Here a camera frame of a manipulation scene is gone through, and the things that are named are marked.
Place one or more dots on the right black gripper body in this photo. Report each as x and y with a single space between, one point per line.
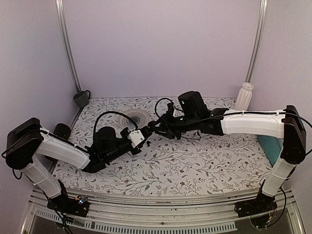
177 130

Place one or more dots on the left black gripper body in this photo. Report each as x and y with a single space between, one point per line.
138 150

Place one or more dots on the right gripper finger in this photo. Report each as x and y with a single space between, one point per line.
165 133
160 123

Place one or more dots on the black earbud charging case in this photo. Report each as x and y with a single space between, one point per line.
152 125

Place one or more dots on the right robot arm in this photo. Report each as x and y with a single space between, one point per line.
282 124

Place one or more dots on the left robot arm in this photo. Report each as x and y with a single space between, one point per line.
30 139

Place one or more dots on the swirl patterned bowl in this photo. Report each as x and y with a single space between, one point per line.
140 117

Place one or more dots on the floral tablecloth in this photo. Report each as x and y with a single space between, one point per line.
197 164

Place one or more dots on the grey mug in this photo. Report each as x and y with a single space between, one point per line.
81 98

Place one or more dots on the white ribbed vase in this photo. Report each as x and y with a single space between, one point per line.
244 97

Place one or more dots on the black cylinder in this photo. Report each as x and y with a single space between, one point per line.
62 130

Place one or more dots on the teal cup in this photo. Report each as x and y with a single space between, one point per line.
271 146

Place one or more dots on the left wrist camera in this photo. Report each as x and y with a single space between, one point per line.
125 133

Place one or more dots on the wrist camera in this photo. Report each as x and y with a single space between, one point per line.
170 109
125 133

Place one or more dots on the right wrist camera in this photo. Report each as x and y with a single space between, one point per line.
170 109

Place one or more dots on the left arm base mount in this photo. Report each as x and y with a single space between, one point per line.
71 206

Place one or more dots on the front aluminium rail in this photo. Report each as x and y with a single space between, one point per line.
201 214

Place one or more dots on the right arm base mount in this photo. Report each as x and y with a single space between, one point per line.
259 210

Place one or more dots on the right aluminium post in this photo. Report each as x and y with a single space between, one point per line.
257 41

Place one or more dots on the aluminium post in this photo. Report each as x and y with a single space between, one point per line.
66 43
257 41

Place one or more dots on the left aluminium post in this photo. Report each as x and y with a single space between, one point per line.
66 43

